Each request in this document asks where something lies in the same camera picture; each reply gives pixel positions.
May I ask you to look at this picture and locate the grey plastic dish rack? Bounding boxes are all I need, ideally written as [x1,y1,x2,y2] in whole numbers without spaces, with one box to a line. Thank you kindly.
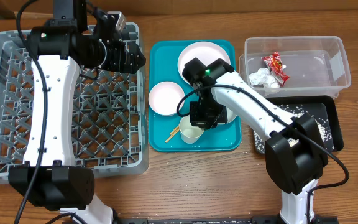
[0,30,149,184]

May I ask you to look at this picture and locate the white tissue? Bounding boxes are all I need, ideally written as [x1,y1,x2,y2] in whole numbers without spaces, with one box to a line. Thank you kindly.
[249,68,280,88]

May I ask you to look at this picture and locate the black tray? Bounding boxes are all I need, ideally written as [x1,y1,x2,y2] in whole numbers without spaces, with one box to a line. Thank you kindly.
[267,96,344,151]

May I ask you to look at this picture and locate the small white cup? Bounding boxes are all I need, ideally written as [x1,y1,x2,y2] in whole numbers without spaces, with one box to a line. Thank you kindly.
[179,116,204,144]

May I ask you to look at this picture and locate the grey bowl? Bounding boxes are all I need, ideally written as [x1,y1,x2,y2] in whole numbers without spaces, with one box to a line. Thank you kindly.
[217,106,237,125]

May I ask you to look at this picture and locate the red snack wrapper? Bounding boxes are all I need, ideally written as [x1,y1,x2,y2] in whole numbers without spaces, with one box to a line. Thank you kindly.
[262,52,290,87]

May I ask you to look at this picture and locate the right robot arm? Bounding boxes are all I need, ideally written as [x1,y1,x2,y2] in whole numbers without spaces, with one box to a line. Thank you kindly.
[181,58,328,223]

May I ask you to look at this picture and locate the large white plate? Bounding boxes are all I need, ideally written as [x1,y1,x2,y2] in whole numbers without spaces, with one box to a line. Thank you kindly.
[177,41,231,84]

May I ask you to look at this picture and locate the clear plastic bin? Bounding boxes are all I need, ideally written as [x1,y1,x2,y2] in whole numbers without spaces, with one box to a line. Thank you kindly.
[239,36,351,98]

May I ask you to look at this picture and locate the lower wooden chopstick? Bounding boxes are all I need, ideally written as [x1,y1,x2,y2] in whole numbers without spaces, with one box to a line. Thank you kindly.
[165,124,180,143]

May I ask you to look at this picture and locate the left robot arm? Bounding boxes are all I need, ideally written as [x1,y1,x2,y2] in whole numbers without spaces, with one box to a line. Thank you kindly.
[8,1,146,223]

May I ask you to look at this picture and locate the teal plastic tray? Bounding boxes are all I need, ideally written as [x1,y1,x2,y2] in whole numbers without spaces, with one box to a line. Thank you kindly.
[148,40,242,152]

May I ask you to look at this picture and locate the spilled rice grains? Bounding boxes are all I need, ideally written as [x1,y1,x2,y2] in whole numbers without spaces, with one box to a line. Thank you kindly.
[253,104,335,155]

